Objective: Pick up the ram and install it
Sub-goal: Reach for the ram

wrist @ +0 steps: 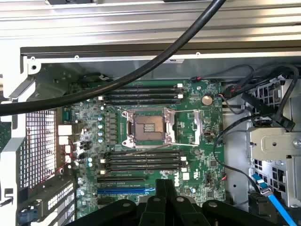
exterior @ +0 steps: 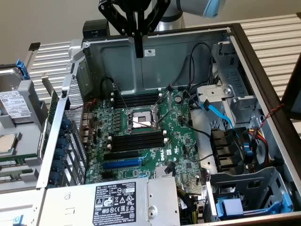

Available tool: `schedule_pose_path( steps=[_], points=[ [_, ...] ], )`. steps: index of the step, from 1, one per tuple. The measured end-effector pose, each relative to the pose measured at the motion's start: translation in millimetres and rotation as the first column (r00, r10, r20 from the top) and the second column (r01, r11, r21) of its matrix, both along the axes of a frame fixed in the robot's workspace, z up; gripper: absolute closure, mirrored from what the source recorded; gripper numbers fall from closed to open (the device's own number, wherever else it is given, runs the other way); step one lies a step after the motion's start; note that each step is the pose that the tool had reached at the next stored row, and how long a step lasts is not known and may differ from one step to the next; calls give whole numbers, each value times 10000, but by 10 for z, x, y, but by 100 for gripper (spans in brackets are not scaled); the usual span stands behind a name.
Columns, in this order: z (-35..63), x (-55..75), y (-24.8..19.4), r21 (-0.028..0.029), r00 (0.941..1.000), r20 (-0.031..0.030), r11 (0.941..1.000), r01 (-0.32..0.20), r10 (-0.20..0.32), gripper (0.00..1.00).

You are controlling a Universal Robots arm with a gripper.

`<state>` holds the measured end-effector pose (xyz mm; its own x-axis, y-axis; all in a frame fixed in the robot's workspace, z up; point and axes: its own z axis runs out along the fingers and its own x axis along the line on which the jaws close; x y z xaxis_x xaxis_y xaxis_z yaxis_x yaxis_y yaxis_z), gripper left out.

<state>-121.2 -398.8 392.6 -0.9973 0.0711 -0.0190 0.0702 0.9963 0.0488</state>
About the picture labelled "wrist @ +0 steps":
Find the RAM slot with white latches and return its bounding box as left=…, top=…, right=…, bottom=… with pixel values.
left=100, top=168, right=188, bottom=175
left=98, top=93, right=184, bottom=99
left=100, top=157, right=188, bottom=164
left=131, top=82, right=184, bottom=89

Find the RAM slot with black latches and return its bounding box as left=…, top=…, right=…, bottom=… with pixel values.
left=104, top=163, right=188, bottom=170
left=104, top=151, right=185, bottom=158
left=103, top=98, right=183, bottom=106
left=112, top=88, right=184, bottom=94

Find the blue expansion slot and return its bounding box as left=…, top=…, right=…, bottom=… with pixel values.
left=97, top=187, right=148, bottom=195

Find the long black expansion slot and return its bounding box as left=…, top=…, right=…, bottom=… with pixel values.
left=97, top=175, right=147, bottom=182

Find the thin metal locking lever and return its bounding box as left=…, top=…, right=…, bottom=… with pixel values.
left=127, top=144, right=175, bottom=156

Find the green motherboard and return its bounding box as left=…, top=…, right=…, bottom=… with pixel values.
left=61, top=79, right=228, bottom=221

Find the CPU socket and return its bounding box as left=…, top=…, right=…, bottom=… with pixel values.
left=121, top=107, right=176, bottom=149

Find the silver socket cover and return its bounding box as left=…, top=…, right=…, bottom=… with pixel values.
left=173, top=108, right=205, bottom=147

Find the metal disk bay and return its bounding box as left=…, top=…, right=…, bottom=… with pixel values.
left=246, top=79, right=301, bottom=226

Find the round coin battery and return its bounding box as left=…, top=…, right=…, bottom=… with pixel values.
left=201, top=94, right=214, bottom=106

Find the blue case latch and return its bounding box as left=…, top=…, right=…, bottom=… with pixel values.
left=18, top=208, right=40, bottom=224

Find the open metal PC case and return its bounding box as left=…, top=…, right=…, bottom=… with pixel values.
left=0, top=46, right=301, bottom=226

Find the green graphics card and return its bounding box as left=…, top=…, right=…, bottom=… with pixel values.
left=0, top=121, right=12, bottom=153

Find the black wire with plug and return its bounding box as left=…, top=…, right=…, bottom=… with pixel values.
left=213, top=128, right=271, bottom=214

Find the blue flat data wire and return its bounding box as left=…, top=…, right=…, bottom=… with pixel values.
left=251, top=173, right=297, bottom=226

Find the thin black fan wire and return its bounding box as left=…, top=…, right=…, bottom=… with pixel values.
left=190, top=65, right=254, bottom=83

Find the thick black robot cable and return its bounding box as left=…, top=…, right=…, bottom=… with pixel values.
left=0, top=0, right=228, bottom=116

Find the black sleeved wire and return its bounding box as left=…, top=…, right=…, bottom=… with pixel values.
left=253, top=65, right=297, bottom=133

